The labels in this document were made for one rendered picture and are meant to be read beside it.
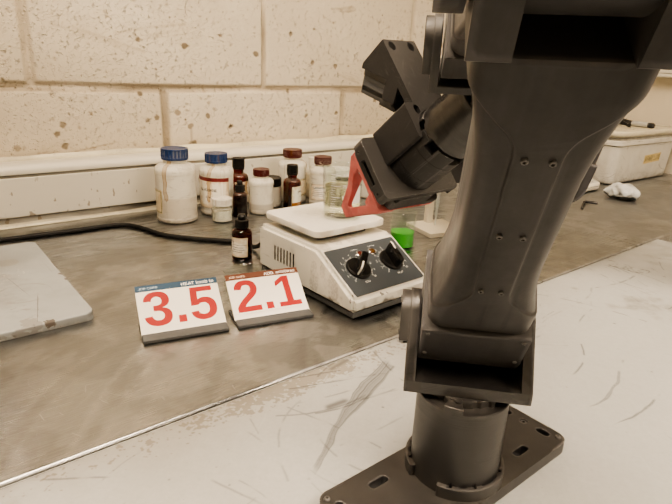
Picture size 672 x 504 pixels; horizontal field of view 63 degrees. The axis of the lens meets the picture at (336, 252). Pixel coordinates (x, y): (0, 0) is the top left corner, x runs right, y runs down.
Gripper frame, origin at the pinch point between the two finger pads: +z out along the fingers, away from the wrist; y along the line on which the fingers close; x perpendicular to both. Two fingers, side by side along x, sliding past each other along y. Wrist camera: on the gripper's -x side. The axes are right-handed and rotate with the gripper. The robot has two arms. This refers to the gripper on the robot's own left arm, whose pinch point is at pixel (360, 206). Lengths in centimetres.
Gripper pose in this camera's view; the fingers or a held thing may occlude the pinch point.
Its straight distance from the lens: 60.7
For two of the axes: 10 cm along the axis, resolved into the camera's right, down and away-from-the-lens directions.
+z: -5.1, 3.9, 7.7
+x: 3.8, 9.0, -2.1
